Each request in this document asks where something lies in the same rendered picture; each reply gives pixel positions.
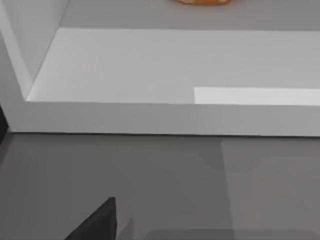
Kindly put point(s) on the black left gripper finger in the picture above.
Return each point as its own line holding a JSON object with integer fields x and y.
{"x": 102, "y": 222}

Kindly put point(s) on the orange bread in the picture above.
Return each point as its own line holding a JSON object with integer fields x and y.
{"x": 202, "y": 2}

